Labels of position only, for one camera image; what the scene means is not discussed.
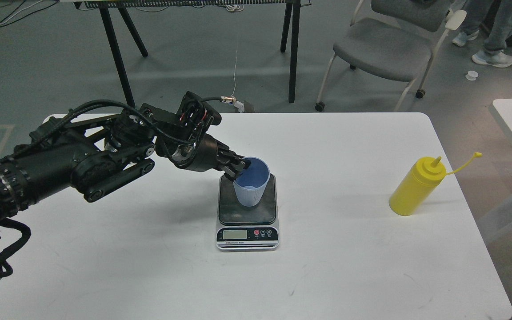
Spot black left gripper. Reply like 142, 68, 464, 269
170, 134, 251, 181

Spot person's legs in jeans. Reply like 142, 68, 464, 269
451, 0, 512, 68

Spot white cable with plug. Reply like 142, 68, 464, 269
227, 44, 255, 113

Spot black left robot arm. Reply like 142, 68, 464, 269
0, 92, 252, 279

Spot digital kitchen scale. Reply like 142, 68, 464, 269
216, 174, 279, 252

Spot grey office chair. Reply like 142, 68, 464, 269
315, 0, 467, 112

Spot white lid on floor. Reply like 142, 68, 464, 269
465, 70, 479, 81

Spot blue ribbed plastic cup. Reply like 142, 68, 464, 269
233, 157, 271, 207

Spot yellow squeeze bottle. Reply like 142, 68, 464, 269
388, 152, 482, 216

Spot black legged background table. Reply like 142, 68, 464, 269
47, 4, 316, 112

